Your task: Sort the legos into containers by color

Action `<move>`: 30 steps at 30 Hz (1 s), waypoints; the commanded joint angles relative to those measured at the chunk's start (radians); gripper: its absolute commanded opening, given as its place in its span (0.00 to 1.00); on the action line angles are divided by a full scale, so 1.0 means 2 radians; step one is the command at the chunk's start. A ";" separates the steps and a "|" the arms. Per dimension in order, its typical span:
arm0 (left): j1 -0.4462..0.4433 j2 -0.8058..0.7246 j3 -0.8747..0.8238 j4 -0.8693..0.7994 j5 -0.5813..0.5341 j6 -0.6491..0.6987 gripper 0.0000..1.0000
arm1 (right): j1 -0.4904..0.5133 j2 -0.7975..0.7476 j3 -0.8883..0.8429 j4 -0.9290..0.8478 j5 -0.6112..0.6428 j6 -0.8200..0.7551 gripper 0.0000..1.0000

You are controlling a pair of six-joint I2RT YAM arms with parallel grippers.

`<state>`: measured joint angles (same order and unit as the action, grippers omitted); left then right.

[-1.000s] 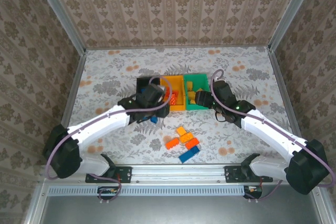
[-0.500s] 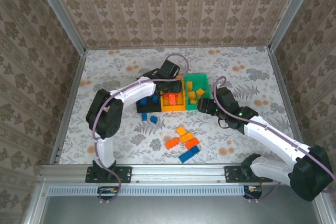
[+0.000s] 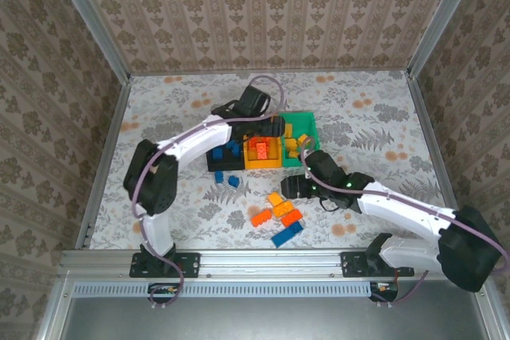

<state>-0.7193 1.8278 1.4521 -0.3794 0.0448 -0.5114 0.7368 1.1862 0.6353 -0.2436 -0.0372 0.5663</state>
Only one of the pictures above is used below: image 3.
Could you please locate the yellow plastic bin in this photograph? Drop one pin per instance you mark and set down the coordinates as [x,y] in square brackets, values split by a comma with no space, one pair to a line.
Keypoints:
[263,163]

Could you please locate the small yellow power connector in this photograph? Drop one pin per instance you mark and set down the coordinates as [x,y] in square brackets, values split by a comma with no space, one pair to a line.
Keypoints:
[383,287]
[170,289]

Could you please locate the aluminium side rail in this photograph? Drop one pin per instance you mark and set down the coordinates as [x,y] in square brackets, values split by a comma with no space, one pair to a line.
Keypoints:
[426,117]
[114,117]

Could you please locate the grey metal sheet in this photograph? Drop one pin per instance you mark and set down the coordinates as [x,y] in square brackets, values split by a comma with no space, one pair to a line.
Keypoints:
[259,320]

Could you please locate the aluminium frame post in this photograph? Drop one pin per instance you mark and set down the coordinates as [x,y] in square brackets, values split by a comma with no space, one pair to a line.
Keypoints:
[443,17]
[92,17]

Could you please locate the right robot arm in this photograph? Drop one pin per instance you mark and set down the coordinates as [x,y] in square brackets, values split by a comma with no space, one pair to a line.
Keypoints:
[398,212]

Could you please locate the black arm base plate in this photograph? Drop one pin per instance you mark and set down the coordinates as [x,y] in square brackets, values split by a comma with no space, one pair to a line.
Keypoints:
[187,264]
[352,264]

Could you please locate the floral patterned table cover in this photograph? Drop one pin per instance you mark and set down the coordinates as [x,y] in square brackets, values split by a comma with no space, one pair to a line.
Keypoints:
[358,137]

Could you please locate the wide aluminium mounting rail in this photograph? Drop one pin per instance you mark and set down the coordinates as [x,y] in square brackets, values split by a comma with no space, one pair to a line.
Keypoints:
[259,264]

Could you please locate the long blue lego brick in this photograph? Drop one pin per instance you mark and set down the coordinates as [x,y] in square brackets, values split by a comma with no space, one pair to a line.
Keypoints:
[287,233]

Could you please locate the green plastic bin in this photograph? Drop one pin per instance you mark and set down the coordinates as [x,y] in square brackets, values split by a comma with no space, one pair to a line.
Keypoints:
[307,121]

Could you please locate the thin aluminium rail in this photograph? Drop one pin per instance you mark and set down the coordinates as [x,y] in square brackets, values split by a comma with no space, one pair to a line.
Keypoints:
[279,72]

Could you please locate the red-orange studded lego brick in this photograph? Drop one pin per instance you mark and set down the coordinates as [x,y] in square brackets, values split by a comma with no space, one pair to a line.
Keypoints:
[261,151]

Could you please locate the yellow lego brick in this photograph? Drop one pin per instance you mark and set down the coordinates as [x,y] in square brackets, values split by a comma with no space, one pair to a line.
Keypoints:
[291,143]
[304,139]
[293,153]
[275,198]
[288,130]

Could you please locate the black plastic bin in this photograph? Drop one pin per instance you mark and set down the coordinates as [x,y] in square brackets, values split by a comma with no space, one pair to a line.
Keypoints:
[223,165]

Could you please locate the small blue lego brick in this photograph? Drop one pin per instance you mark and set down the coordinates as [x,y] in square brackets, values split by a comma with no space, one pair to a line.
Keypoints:
[234,181]
[219,177]

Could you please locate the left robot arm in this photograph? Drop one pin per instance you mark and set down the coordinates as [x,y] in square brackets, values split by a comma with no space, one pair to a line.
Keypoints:
[191,143]

